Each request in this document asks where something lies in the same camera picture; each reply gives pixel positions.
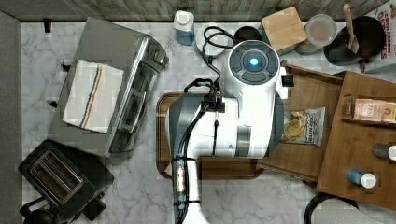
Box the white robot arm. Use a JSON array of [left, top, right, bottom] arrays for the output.
[[165, 40, 286, 224]]

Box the wooden serving tray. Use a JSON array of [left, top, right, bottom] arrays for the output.
[[156, 92, 262, 180]]

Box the white lidded mug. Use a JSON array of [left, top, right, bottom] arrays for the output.
[[195, 22, 230, 58]]

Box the blue soap bottle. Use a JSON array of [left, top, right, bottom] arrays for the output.
[[174, 10, 194, 46]]

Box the black cup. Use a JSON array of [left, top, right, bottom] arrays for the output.
[[233, 26, 262, 42]]

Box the striped white dish towel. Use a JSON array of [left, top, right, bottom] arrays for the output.
[[63, 60, 124, 133]]

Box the white chips bag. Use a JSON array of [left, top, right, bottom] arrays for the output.
[[281, 107, 326, 147]]

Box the teal canister wooden lid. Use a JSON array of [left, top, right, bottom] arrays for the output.
[[262, 7, 307, 56]]

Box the black slot toaster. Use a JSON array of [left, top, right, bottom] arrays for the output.
[[19, 140, 114, 223]]

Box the clear lidded glass jar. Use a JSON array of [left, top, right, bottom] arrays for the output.
[[295, 14, 337, 55]]

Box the wooden spice rack cabinet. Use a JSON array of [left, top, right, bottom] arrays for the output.
[[316, 70, 396, 212]]

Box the wooden spatula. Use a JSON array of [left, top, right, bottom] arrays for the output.
[[343, 4, 359, 54]]

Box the blue spice shaker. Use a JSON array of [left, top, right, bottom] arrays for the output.
[[346, 169, 376, 189]]

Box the grey spice shaker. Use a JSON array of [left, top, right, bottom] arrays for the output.
[[372, 143, 396, 161]]

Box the black utensil holder pot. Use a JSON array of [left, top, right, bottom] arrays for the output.
[[323, 16, 386, 66]]

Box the cinnamon cereal box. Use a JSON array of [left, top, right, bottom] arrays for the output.
[[365, 0, 396, 73]]

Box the black kettle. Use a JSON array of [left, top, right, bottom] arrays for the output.
[[20, 197, 61, 224]]

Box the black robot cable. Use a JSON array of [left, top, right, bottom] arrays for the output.
[[170, 25, 241, 224]]

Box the black wall hook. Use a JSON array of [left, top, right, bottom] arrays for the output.
[[43, 18, 52, 34]]

